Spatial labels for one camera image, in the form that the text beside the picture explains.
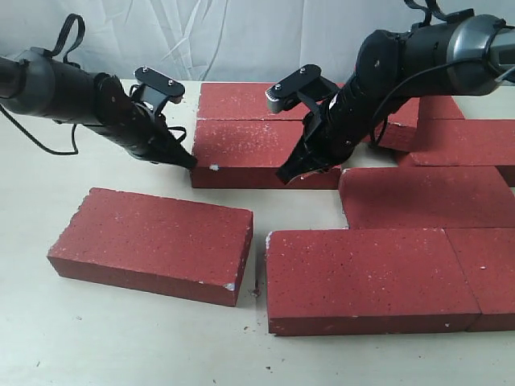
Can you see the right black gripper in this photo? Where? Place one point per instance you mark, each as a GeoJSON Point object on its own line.
{"type": "Point", "coordinates": [344, 120]}

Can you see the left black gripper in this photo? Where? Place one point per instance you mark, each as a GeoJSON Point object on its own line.
{"type": "Point", "coordinates": [132, 127]}

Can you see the second row red brick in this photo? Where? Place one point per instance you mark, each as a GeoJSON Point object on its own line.
{"type": "Point", "coordinates": [247, 154]}

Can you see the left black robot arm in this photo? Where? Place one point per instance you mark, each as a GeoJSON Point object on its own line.
{"type": "Point", "coordinates": [34, 84]}

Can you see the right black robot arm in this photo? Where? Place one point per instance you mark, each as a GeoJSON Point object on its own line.
{"type": "Point", "coordinates": [469, 57]}

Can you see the right row red brick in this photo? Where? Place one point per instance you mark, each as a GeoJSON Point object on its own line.
{"type": "Point", "coordinates": [466, 142]}

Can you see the pale blue backdrop cloth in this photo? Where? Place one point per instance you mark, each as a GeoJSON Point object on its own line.
{"type": "Point", "coordinates": [261, 41]}

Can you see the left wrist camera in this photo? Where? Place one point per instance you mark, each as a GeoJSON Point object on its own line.
{"type": "Point", "coordinates": [154, 90]}

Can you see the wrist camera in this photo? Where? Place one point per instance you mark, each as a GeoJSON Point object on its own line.
{"type": "Point", "coordinates": [154, 90]}
{"type": "Point", "coordinates": [304, 86]}

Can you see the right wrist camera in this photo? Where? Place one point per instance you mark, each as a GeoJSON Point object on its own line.
{"type": "Point", "coordinates": [304, 86]}

